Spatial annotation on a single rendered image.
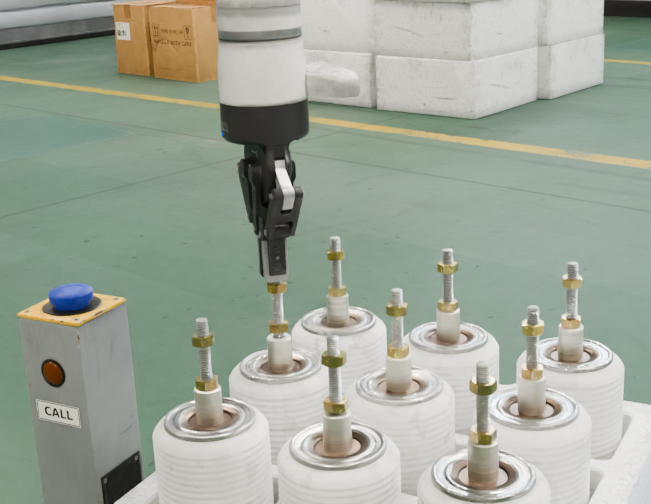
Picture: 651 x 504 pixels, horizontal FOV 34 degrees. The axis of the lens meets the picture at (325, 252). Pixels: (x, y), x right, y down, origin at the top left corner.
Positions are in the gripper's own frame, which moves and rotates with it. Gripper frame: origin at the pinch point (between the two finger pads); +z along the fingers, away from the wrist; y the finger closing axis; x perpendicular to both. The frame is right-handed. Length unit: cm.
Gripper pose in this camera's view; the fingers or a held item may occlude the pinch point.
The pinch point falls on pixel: (272, 257)
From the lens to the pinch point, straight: 95.4
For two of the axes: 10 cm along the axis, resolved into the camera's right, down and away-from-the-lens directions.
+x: 9.5, -1.3, 3.0
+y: 3.2, 2.7, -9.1
